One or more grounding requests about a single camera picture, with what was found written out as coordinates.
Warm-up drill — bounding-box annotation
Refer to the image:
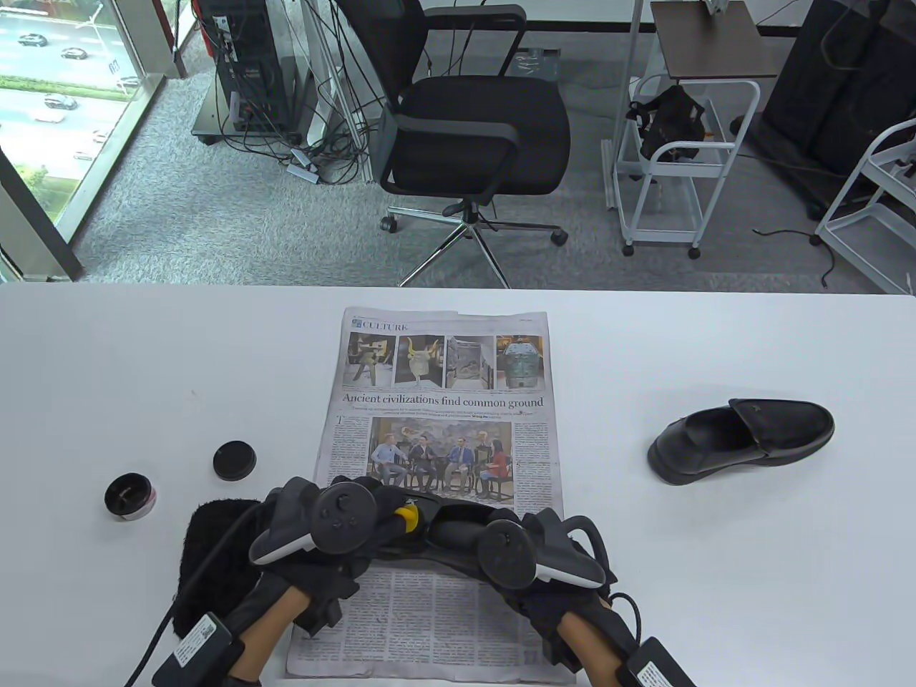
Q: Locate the person's left hand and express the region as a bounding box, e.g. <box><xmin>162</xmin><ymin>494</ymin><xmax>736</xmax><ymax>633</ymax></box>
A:
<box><xmin>254</xmin><ymin>476</ymin><xmax>405</xmax><ymax>634</ymax></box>

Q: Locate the person's right hand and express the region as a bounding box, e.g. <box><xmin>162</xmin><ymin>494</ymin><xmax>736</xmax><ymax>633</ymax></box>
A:
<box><xmin>494</xmin><ymin>508</ymin><xmax>618</xmax><ymax>672</ymax></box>

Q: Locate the grey motion controller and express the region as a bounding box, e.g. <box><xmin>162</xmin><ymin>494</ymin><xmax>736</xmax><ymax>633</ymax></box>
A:
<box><xmin>248</xmin><ymin>478</ymin><xmax>378</xmax><ymax>566</ymax></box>
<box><xmin>476</xmin><ymin>517</ymin><xmax>608</xmax><ymax>591</ymax></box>

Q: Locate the printed newspaper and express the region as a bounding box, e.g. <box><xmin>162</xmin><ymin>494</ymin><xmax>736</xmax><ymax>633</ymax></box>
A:
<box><xmin>285</xmin><ymin>308</ymin><xmax>579</xmax><ymax>684</ymax></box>

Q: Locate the black leather loafer shoe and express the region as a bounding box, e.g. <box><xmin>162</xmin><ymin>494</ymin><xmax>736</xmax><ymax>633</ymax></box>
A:
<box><xmin>648</xmin><ymin>399</ymin><xmax>836</xmax><ymax>486</ymax></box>
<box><xmin>372</xmin><ymin>487</ymin><xmax>527</xmax><ymax>575</ymax></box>

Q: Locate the black fuzzy cloth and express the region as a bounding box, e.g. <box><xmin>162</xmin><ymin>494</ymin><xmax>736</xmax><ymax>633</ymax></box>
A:
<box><xmin>174</xmin><ymin>499</ymin><xmax>269</xmax><ymax>630</ymax></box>

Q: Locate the round black shoe polish tin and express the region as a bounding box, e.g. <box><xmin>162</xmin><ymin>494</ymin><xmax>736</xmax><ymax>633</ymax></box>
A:
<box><xmin>104</xmin><ymin>472</ymin><xmax>156</xmax><ymax>522</ymax></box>

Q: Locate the person's right forearm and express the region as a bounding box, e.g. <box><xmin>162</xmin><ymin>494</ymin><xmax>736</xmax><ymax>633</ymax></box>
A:
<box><xmin>557</xmin><ymin>612</ymin><xmax>625</xmax><ymax>687</ymax></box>

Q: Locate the person's left forearm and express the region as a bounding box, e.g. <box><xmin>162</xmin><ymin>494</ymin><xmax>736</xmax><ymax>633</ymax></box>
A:
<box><xmin>229</xmin><ymin>587</ymin><xmax>305</xmax><ymax>684</ymax></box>

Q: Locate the white mesh rolling cart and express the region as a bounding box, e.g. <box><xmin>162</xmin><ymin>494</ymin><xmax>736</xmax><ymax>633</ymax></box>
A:
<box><xmin>614</xmin><ymin>77</ymin><xmax>761</xmax><ymax>258</ymax></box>

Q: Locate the grey power strip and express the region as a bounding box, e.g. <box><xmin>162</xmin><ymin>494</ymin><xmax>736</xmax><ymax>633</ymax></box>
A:
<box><xmin>286</xmin><ymin>147</ymin><xmax>321</xmax><ymax>183</ymax></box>

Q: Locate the dark wheeled platform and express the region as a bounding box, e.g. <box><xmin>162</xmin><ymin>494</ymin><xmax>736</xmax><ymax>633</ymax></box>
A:
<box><xmin>191</xmin><ymin>72</ymin><xmax>319</xmax><ymax>147</ymax></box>

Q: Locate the black office chair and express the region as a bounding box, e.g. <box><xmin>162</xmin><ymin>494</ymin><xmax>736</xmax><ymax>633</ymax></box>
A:
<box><xmin>335</xmin><ymin>0</ymin><xmax>572</xmax><ymax>288</ymax></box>

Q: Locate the white tiered rolling cart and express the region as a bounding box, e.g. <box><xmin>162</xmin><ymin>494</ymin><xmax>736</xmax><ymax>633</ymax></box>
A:
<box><xmin>814</xmin><ymin>118</ymin><xmax>916</xmax><ymax>296</ymax></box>

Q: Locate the black bag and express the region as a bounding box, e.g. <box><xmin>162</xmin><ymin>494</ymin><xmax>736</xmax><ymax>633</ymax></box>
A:
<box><xmin>627</xmin><ymin>84</ymin><xmax>708</xmax><ymax>162</ymax></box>

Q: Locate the black computer tower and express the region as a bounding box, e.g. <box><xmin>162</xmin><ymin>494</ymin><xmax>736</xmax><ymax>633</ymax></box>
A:
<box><xmin>197</xmin><ymin>0</ymin><xmax>301</xmax><ymax>137</ymax></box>

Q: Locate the white metal pole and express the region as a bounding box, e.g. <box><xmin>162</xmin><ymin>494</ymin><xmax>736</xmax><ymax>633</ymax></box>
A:
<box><xmin>605</xmin><ymin>0</ymin><xmax>645</xmax><ymax>212</ymax></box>

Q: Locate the brown top side table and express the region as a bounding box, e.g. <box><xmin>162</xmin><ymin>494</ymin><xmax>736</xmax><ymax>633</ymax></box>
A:
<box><xmin>650</xmin><ymin>0</ymin><xmax>779</xmax><ymax>81</ymax></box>

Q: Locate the black cabinet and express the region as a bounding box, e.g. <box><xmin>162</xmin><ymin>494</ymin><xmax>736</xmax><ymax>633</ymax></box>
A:
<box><xmin>730</xmin><ymin>0</ymin><xmax>916</xmax><ymax>219</ymax></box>

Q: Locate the tangle of black cables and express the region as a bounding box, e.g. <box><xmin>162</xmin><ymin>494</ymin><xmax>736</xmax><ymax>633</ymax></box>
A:
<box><xmin>215</xmin><ymin>72</ymin><xmax>380</xmax><ymax>187</ymax></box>

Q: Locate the black floor cable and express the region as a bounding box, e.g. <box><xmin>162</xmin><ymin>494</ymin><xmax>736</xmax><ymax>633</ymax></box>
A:
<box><xmin>753</xmin><ymin>228</ymin><xmax>837</xmax><ymax>289</ymax></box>

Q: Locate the white metal frame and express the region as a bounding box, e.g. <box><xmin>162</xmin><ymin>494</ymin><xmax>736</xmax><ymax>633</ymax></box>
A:
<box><xmin>297</xmin><ymin>0</ymin><xmax>376</xmax><ymax>187</ymax></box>

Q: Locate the glass window with frame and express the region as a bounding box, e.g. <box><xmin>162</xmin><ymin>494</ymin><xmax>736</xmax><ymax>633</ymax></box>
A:
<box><xmin>0</xmin><ymin>0</ymin><xmax>201</xmax><ymax>280</ymax></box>

